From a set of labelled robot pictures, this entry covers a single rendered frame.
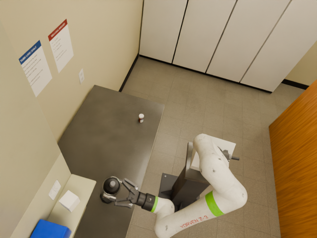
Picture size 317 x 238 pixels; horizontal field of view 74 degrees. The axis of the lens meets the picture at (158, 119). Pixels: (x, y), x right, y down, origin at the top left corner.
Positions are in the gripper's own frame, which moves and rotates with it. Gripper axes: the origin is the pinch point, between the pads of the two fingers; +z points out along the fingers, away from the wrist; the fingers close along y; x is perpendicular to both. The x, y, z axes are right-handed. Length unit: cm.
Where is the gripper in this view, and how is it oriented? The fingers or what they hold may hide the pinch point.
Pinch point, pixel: (111, 188)
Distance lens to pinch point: 132.0
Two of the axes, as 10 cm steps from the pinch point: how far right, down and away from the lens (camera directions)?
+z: -9.1, -3.9, -1.1
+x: -3.2, 5.3, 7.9
